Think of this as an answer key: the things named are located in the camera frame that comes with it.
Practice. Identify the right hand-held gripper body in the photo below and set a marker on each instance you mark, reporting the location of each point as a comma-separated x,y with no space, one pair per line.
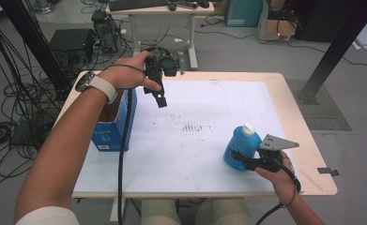
268,162

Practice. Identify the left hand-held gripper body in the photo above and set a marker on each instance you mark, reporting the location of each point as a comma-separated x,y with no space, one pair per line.
154,75

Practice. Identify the blue bottle with white cap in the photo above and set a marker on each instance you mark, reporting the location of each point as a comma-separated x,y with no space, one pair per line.
242,143

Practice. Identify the person's right hand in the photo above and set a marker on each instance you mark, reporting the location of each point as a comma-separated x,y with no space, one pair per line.
282,184

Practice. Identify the person's left hand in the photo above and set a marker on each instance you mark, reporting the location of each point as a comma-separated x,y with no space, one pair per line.
125,76

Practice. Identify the white desk with wooden top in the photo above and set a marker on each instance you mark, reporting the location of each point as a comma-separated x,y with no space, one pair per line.
134,37

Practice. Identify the wristwatch with white band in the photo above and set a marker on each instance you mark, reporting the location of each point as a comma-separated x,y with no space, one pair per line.
104,86

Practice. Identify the blue cardboard box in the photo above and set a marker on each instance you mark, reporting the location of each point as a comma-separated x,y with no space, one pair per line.
115,134

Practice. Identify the black tape strip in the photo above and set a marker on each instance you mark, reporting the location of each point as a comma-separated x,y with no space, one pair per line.
328,171

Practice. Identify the grey computer case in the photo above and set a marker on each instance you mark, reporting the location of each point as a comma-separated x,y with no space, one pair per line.
107,31

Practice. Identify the black computer mouse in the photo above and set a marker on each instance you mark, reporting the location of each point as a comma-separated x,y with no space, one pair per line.
172,6

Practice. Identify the black keyboard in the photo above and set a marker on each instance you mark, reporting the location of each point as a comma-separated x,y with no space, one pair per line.
137,4

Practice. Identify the dark gridded floor mat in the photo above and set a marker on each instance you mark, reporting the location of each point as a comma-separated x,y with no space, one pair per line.
328,118

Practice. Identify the dark flat device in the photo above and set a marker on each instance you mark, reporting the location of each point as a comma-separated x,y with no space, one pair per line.
187,4

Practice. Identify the black equipment box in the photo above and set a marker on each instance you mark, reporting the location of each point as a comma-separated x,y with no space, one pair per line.
71,39

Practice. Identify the person's beige trousers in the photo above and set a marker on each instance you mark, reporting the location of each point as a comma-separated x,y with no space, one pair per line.
159,212

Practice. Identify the teal box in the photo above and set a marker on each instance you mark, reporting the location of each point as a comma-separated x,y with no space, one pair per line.
243,12

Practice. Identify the white table leg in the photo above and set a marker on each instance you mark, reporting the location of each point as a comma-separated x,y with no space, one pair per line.
117,209

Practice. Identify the brown cardboard box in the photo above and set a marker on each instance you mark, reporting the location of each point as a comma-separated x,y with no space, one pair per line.
281,28

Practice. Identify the black cabinet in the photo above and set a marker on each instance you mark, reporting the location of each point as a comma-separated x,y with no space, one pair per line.
325,18

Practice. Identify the person's white shirt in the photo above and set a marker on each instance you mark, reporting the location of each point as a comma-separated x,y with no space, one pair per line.
46,217

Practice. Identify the black metal stand post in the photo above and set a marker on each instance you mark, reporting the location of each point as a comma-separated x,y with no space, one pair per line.
31,34
337,47

